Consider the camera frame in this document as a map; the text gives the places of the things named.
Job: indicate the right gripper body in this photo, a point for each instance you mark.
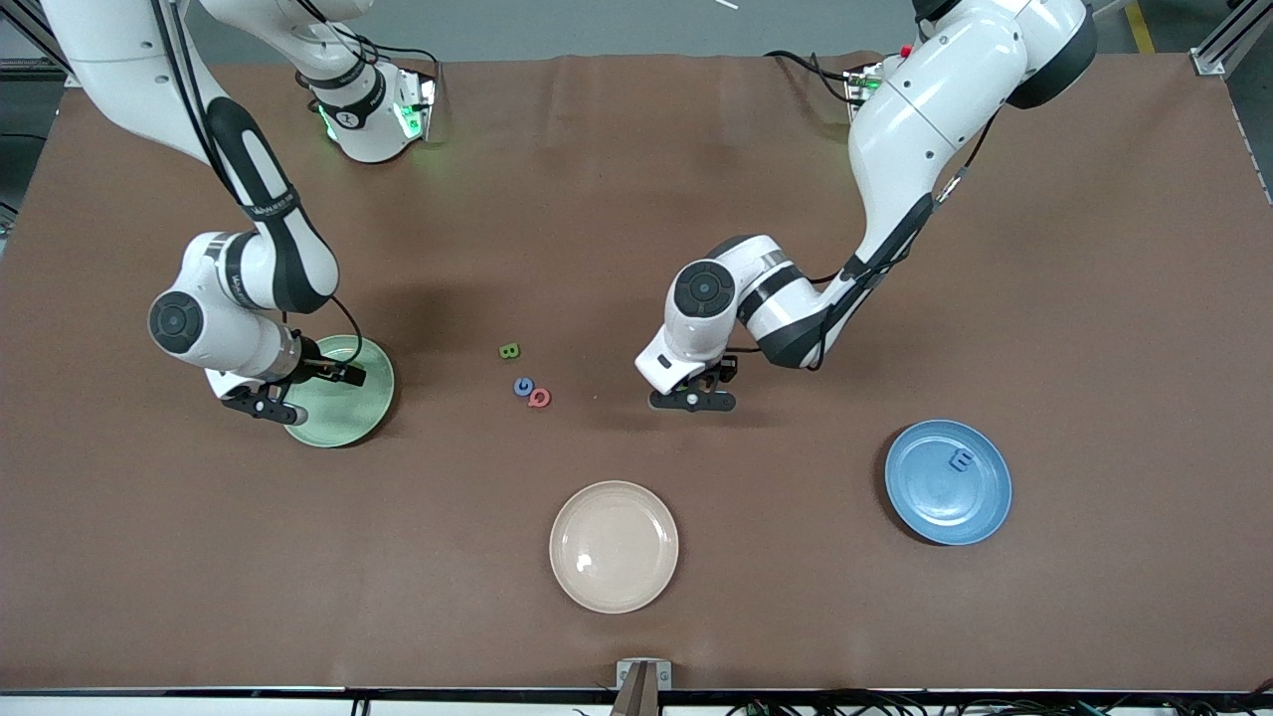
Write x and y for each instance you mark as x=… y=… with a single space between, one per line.
x=317 y=365

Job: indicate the red letter Q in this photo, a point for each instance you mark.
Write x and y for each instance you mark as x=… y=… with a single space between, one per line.
x=545 y=401

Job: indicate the blue letter G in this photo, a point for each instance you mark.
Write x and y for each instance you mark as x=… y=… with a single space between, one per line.
x=516 y=387

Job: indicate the blue letter m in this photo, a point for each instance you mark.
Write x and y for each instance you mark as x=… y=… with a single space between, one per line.
x=962 y=460

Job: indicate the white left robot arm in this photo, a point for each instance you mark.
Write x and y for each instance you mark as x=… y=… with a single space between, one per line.
x=925 y=109

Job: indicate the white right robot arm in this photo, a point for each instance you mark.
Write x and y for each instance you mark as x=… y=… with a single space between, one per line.
x=119 y=60

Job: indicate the light green plate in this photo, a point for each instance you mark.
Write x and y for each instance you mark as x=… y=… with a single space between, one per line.
x=343 y=418

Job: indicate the beige plate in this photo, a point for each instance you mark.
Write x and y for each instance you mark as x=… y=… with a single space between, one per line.
x=614 y=547

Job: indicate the brown table cover sheet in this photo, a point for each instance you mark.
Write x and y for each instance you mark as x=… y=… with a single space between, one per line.
x=557 y=199

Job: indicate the blue plate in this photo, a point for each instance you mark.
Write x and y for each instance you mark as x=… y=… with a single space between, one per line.
x=935 y=497

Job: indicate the black table edge trim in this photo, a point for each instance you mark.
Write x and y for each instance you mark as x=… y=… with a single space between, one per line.
x=199 y=692

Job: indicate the grey metal clamp bracket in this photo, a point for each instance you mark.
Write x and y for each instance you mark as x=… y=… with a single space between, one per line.
x=625 y=674

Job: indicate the brown post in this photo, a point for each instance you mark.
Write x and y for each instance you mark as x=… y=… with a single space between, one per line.
x=636 y=701

